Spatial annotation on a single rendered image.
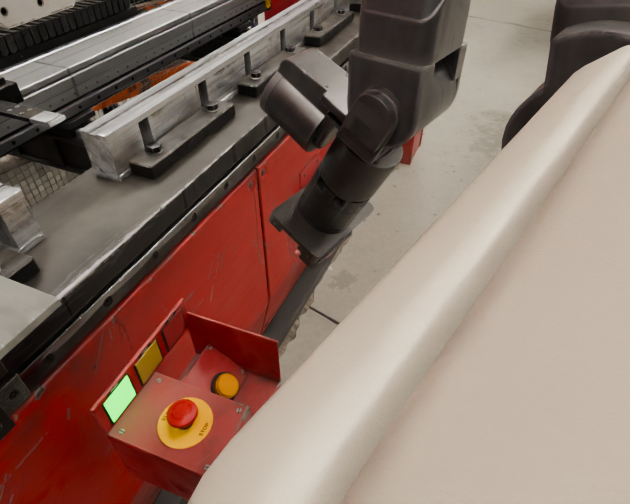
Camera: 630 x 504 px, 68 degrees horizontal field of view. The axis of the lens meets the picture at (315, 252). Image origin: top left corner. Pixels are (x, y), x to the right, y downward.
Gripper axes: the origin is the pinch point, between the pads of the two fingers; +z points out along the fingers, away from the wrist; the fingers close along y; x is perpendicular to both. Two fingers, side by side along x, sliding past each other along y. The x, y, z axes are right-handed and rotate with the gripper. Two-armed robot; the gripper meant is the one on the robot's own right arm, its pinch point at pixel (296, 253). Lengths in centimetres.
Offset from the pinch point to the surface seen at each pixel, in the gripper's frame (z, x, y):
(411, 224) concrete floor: 108, 7, -133
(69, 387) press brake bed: 37.2, -12.6, 22.2
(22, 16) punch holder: 3.2, -47.7, 1.8
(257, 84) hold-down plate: 32, -43, -50
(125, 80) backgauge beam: 45, -68, -32
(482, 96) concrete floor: 122, -20, -289
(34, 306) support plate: 6.9, -14.3, 23.0
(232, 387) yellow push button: 28.1, 5.2, 6.8
